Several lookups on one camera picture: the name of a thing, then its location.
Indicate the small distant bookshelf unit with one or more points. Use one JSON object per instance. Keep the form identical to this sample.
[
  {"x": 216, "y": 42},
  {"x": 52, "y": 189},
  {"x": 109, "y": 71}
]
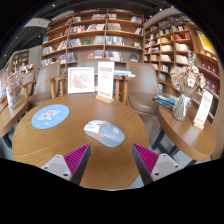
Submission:
[{"x": 20, "y": 60}]

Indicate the stack of light blue books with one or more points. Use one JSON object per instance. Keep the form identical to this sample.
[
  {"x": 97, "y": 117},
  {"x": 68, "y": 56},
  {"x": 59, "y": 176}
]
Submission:
[{"x": 123, "y": 73}]

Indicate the glass vase with pink flowers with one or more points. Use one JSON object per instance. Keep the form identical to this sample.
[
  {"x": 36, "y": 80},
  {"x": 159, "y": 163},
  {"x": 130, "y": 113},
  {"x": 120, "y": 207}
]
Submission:
[{"x": 12, "y": 98}]

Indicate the small white card sign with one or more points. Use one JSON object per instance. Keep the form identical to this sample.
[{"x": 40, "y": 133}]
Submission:
[{"x": 203, "y": 110}]

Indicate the round wooden side table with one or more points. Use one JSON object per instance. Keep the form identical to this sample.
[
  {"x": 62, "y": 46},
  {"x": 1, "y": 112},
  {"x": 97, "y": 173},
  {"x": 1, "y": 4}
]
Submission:
[
  {"x": 11, "y": 115},
  {"x": 186, "y": 136}
]

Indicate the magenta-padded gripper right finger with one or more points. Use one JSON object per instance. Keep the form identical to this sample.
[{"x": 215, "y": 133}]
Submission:
[{"x": 146, "y": 159}]

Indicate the white ceiling air vent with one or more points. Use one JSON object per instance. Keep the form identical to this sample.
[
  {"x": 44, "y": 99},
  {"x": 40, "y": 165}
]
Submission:
[{"x": 36, "y": 22}]

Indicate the grey computer mouse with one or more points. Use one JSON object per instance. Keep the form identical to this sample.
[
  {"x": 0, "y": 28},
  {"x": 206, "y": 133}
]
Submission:
[{"x": 106, "y": 134}]

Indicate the wide wooden bookshelf unit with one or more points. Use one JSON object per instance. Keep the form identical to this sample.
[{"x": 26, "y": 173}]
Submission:
[{"x": 100, "y": 33}]

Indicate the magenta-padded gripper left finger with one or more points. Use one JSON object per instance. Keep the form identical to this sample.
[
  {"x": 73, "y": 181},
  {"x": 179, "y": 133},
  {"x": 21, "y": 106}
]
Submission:
[{"x": 77, "y": 159}]

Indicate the glass vase with beige dried flowers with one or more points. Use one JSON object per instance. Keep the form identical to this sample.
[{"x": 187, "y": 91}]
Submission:
[{"x": 182, "y": 100}]

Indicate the white sign on wooden base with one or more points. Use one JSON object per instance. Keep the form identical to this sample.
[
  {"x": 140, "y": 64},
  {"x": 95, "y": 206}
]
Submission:
[{"x": 105, "y": 80}]

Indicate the curved wooden bookshelf unit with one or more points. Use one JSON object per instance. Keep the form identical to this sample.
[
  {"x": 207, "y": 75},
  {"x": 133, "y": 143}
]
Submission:
[{"x": 173, "y": 43}]

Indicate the stack of dark books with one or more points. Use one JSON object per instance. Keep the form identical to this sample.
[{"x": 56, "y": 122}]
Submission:
[{"x": 165, "y": 100}]

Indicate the white framed floral picture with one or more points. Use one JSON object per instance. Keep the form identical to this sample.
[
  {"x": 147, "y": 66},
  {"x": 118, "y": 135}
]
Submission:
[{"x": 81, "y": 80}]

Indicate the round blue mouse pad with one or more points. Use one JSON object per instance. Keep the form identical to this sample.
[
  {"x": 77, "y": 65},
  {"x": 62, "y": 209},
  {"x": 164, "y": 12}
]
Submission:
[{"x": 50, "y": 116}]

